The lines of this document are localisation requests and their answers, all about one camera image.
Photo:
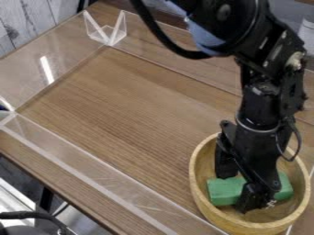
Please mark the green rectangular block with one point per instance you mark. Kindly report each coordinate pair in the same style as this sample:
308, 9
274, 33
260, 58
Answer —
224, 190

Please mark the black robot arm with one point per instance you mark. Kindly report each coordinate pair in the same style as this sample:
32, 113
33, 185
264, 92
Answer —
240, 28

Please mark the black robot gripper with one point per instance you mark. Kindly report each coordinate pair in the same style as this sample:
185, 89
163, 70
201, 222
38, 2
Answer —
247, 152

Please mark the black table leg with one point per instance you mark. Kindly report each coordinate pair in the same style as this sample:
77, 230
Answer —
45, 199

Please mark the brown wooden bowl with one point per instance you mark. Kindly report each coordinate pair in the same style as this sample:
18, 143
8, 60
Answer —
258, 222

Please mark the clear acrylic tray wall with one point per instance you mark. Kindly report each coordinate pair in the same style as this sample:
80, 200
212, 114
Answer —
105, 112

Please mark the white cylindrical container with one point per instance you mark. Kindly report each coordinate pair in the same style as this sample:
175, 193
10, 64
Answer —
306, 34

